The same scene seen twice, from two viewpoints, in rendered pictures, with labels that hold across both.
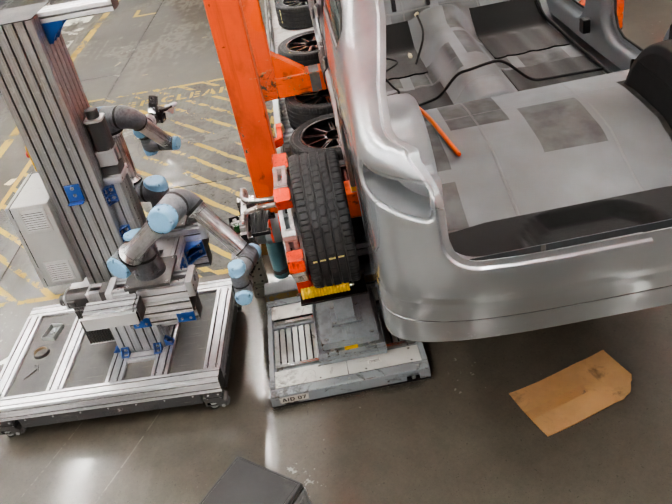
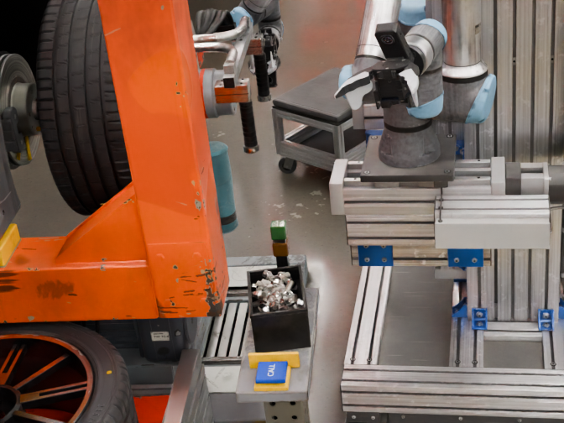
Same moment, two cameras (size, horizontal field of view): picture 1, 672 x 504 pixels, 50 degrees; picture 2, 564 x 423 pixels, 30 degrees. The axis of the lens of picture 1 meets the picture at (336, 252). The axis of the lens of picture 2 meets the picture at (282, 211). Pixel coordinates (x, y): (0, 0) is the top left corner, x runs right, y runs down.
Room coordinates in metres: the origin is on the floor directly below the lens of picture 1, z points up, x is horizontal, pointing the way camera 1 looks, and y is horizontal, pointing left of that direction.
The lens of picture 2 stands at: (5.74, 0.83, 2.00)
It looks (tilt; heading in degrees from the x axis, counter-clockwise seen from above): 29 degrees down; 188
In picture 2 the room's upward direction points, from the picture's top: 7 degrees counter-clockwise
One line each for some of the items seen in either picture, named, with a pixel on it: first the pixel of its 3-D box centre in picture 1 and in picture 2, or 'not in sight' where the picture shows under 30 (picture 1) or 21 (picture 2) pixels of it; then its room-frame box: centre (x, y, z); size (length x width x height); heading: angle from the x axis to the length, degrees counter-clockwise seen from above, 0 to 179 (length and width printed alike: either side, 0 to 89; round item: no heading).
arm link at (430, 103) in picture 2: (151, 144); (416, 88); (3.69, 0.87, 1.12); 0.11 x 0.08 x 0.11; 70
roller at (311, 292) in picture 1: (325, 289); not in sight; (2.89, 0.09, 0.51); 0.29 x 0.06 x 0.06; 89
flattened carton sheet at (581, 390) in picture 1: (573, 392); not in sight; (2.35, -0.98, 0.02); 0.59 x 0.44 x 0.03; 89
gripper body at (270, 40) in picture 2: not in sight; (265, 48); (2.71, 0.43, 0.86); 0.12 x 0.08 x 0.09; 179
